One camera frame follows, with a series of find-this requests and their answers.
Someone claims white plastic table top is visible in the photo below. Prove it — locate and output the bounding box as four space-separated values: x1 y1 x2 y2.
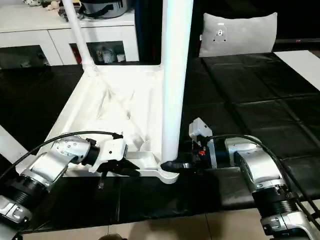
17 63 181 185

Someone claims black work mat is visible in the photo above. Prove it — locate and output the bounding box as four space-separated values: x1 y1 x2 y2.
0 52 320 233

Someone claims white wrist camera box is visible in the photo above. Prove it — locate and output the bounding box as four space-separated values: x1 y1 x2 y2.
188 117 217 169
90 136 130 175

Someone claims white flat board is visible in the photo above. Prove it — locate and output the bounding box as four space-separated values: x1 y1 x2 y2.
274 50 320 92

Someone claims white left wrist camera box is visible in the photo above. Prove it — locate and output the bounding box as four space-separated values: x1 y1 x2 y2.
90 136 130 175

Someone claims white cabinet with glass doors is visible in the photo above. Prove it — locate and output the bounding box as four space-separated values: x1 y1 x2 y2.
0 0 140 68

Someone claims grey black bag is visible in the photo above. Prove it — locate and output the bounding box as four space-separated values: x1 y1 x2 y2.
50 0 134 20

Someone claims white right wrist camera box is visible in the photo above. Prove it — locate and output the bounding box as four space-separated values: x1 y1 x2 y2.
188 117 217 169

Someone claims grey pillow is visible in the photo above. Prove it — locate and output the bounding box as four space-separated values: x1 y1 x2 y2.
199 12 279 58

